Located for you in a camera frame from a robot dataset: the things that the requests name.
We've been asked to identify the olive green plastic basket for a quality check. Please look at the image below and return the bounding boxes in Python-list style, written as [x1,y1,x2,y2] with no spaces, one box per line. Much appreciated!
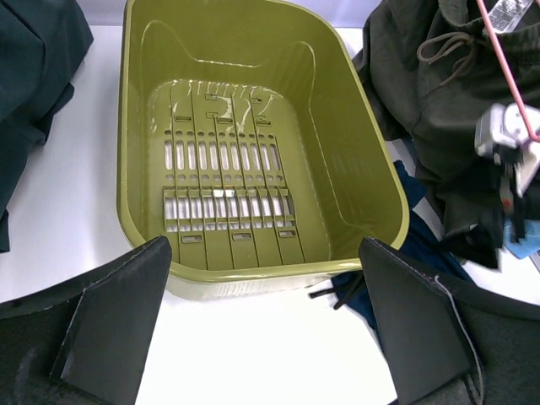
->
[117,1,409,300]

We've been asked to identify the thin pink wire hanger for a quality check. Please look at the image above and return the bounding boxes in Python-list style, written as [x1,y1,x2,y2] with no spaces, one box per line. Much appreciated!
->
[476,0,539,143]

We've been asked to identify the navy blue shorts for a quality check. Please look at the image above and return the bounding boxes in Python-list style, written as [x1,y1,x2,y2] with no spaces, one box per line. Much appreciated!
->
[309,160,473,332]

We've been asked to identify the dark teal shorts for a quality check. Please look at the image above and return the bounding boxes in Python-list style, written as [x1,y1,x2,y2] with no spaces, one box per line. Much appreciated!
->
[1,1,94,252]

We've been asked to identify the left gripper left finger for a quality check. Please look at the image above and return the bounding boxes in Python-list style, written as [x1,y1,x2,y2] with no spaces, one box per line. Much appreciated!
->
[1,236,172,404]

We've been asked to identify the light blue shorts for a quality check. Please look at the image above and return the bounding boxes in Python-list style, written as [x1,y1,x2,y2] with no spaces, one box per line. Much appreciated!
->
[503,220,540,259]

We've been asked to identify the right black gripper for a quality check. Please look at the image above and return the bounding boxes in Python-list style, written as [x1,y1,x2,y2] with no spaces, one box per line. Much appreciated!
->
[494,154,539,242]

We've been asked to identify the olive green drawstring shorts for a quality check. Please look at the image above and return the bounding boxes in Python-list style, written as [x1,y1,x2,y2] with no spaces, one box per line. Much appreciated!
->
[354,1,539,268]

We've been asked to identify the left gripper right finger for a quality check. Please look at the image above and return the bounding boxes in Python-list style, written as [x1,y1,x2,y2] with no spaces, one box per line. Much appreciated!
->
[359,238,539,404]

